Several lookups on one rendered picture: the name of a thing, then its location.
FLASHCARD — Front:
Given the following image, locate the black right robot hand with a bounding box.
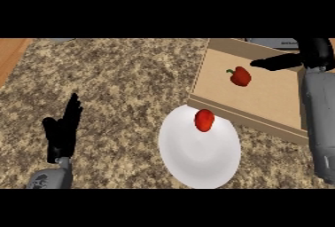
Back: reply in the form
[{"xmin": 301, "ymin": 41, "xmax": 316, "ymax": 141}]
[{"xmin": 248, "ymin": 37, "xmax": 335, "ymax": 72}]

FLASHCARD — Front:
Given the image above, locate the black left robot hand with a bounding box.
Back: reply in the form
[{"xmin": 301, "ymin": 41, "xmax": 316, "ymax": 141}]
[{"xmin": 40, "ymin": 92, "xmax": 86, "ymax": 164}]

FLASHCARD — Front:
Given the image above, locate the red bell pepper green stem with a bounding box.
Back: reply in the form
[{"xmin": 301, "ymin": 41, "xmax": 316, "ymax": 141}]
[{"xmin": 226, "ymin": 66, "xmax": 253, "ymax": 88}]

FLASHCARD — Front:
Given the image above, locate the red bell pepper without stem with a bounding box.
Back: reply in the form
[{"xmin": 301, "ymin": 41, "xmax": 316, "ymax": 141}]
[{"xmin": 193, "ymin": 108, "xmax": 216, "ymax": 133}]

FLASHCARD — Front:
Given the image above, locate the white round plate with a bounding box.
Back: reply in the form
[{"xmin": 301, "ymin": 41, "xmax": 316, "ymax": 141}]
[{"xmin": 157, "ymin": 104, "xmax": 242, "ymax": 190}]

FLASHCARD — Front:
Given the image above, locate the grey flat appliance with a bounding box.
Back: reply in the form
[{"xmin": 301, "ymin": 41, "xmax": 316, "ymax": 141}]
[{"xmin": 244, "ymin": 37, "xmax": 304, "ymax": 50}]

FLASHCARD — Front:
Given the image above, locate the small grey object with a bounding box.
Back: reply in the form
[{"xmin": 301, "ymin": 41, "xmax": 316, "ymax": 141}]
[{"xmin": 47, "ymin": 37, "xmax": 75, "ymax": 43}]

